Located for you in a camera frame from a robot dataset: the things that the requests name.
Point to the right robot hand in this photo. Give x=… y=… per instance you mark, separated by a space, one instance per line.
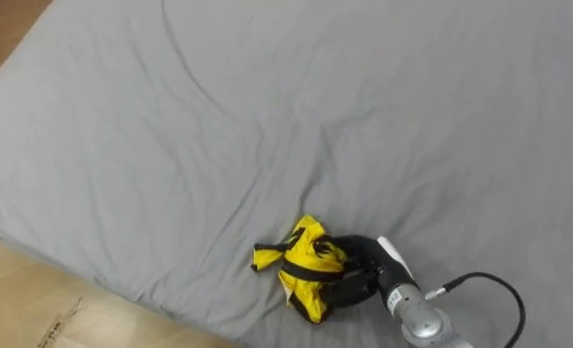
x=363 y=275

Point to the yellow and black garment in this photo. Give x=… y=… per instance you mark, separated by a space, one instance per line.
x=309 y=263

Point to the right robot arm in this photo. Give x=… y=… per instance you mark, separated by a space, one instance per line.
x=419 y=319

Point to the grey bed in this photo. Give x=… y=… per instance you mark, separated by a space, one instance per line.
x=218 y=121

